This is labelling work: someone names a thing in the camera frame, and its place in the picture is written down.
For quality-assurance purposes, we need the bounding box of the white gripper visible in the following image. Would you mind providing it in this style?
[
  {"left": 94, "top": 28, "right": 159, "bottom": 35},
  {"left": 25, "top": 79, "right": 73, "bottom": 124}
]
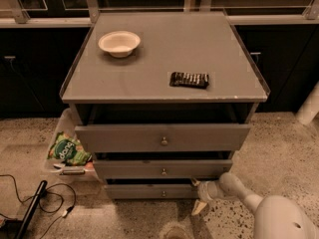
[{"left": 190, "top": 178, "right": 220, "bottom": 216}]

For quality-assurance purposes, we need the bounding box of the grey bottom drawer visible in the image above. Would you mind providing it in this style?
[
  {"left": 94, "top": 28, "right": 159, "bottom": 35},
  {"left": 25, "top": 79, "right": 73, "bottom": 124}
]
[{"left": 106, "top": 184, "right": 198, "bottom": 199}]

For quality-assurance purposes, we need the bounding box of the grey drawer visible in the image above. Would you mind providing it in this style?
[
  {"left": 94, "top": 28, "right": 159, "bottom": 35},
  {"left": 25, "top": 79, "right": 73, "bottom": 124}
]
[
  {"left": 106, "top": 184, "right": 198, "bottom": 199},
  {"left": 94, "top": 159, "right": 232, "bottom": 179},
  {"left": 75, "top": 123, "right": 250, "bottom": 152}
]

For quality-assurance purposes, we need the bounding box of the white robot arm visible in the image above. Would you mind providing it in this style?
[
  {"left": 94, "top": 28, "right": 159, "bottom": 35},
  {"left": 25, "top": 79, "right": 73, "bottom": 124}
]
[{"left": 191, "top": 172, "right": 319, "bottom": 239}]

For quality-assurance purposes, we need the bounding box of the grey top drawer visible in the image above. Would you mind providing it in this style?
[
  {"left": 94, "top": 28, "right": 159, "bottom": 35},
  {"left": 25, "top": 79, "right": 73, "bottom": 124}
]
[{"left": 75, "top": 123, "right": 250, "bottom": 152}]

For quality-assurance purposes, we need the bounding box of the grey middle drawer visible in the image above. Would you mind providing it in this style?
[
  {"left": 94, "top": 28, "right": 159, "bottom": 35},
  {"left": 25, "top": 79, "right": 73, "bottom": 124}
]
[{"left": 94, "top": 159, "right": 232, "bottom": 179}]

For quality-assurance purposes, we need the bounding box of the grey drawer cabinet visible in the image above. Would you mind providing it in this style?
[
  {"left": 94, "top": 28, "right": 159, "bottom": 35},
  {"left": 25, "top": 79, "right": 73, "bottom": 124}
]
[{"left": 61, "top": 12, "right": 269, "bottom": 188}]

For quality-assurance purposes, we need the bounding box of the dark snack bar wrapper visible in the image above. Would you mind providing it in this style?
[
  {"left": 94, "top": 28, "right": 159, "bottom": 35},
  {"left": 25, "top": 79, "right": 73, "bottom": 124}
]
[{"left": 169, "top": 72, "right": 209, "bottom": 89}]

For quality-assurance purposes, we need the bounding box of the clear plastic bin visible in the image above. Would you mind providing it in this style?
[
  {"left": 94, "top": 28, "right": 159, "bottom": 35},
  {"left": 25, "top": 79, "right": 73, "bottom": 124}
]
[{"left": 44, "top": 109, "right": 98, "bottom": 182}]

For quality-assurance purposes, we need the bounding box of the green chip bag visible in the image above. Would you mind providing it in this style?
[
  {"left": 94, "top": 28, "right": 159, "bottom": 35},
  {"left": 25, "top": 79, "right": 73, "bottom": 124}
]
[{"left": 48, "top": 131, "right": 92, "bottom": 166}]

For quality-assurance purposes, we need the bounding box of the white paper bowl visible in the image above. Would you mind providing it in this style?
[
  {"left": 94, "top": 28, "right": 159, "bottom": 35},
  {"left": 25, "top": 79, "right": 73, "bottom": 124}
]
[{"left": 98, "top": 31, "right": 141, "bottom": 58}]

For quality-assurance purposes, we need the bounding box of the black bar on floor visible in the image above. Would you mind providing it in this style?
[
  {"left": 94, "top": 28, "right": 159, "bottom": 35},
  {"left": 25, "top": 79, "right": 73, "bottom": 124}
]
[{"left": 14, "top": 180, "right": 47, "bottom": 239}]

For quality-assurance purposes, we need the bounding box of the metal window railing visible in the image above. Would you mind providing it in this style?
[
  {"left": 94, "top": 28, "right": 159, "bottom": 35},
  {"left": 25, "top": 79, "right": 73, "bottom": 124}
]
[{"left": 0, "top": 0, "right": 319, "bottom": 28}]

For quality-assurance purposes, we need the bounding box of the black floor cable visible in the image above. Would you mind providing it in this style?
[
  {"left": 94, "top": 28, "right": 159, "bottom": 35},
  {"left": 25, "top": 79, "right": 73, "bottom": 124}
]
[{"left": 0, "top": 174, "right": 78, "bottom": 239}]

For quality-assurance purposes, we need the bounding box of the white cylindrical post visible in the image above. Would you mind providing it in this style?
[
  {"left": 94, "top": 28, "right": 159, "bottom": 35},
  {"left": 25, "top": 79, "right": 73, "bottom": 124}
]
[{"left": 296, "top": 82, "right": 319, "bottom": 124}]

